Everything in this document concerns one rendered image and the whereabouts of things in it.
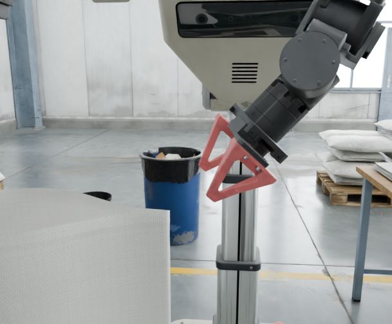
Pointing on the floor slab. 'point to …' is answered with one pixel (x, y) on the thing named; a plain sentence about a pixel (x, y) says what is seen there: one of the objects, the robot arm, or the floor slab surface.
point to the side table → (387, 187)
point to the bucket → (100, 195)
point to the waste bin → (174, 189)
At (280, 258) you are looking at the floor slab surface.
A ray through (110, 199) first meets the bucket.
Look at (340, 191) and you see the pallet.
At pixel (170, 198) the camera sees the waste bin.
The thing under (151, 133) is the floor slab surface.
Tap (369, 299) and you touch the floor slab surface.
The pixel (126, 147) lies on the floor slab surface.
